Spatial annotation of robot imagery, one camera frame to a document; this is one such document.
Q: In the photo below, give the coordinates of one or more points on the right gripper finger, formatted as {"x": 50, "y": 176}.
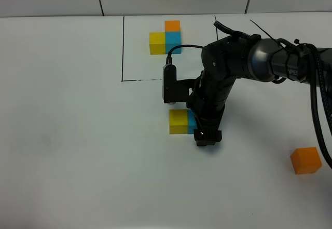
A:
{"x": 207, "y": 138}

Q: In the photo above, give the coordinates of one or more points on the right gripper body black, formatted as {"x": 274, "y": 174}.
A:
{"x": 208, "y": 100}

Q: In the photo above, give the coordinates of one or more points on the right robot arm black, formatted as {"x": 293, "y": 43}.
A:
{"x": 263, "y": 60}

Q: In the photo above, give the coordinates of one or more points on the blue template block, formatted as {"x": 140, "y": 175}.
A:
{"x": 172, "y": 39}

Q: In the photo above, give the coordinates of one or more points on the yellow template block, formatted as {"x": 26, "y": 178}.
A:
{"x": 157, "y": 43}

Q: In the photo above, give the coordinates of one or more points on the orange template block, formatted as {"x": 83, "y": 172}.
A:
{"x": 172, "y": 26}

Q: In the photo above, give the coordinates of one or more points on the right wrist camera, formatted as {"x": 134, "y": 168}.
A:
{"x": 174, "y": 90}

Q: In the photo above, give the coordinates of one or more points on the right camera cable black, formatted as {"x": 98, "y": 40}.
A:
{"x": 177, "y": 49}

